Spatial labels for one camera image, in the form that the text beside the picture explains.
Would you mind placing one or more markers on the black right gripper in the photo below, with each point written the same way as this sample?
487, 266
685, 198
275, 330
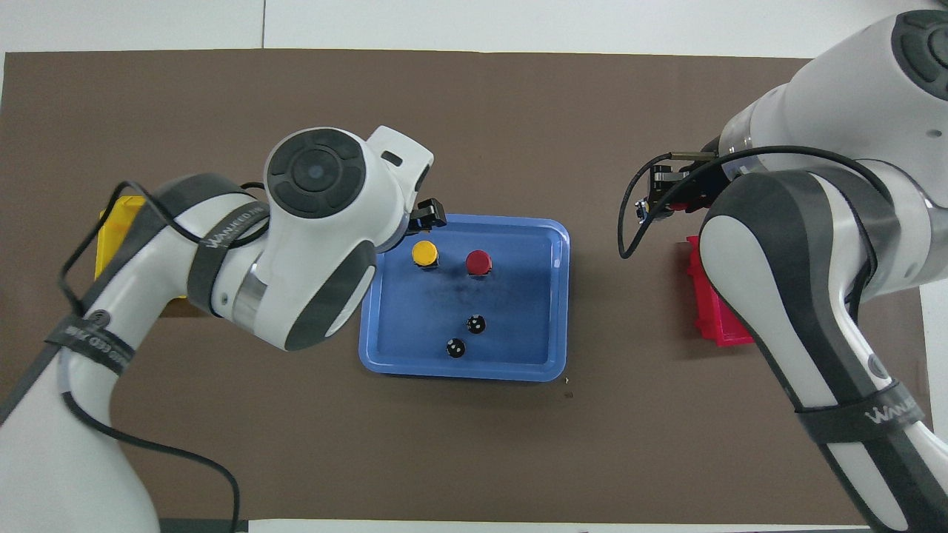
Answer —
692, 185

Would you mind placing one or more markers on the yellow push button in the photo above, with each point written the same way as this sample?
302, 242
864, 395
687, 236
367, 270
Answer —
424, 253

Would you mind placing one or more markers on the red push button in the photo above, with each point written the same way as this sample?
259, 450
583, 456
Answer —
478, 261

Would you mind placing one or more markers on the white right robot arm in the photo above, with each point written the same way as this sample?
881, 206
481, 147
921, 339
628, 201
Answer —
815, 96

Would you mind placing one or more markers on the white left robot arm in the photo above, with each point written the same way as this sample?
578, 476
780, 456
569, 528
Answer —
318, 222

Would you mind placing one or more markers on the blue plastic tray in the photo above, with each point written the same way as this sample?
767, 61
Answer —
518, 326

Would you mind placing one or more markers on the small black cylinder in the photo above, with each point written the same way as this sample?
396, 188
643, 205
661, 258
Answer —
476, 324
455, 348

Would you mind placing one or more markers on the red plastic bin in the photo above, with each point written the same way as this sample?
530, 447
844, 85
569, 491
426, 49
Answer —
715, 311

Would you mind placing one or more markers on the brown paper mat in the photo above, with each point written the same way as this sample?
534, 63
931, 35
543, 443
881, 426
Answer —
518, 459

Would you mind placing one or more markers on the yellow plastic bin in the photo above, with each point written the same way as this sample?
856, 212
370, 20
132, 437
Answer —
115, 229

